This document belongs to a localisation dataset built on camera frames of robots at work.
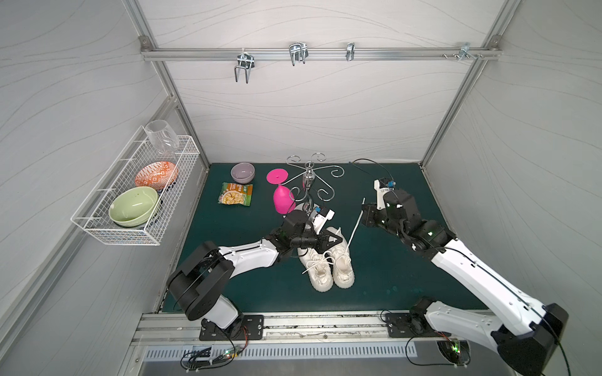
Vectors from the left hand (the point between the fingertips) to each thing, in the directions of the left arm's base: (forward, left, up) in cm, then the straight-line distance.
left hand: (342, 242), depth 76 cm
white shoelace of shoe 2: (-3, +9, -9) cm, 14 cm away
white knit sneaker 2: (-3, -1, -14) cm, 15 cm away
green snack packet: (+30, +46, -14) cm, 57 cm away
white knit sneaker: (-5, +7, -11) cm, 14 cm away
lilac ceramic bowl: (+41, +44, -11) cm, 61 cm away
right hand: (+9, -6, +10) cm, 14 cm away
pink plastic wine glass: (+15, +21, +3) cm, 26 cm away
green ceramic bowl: (0, +59, +19) cm, 62 cm away
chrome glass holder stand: (+18, +12, +13) cm, 25 cm away
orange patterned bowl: (+13, +58, +18) cm, 62 cm away
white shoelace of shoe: (+2, -3, -3) cm, 5 cm away
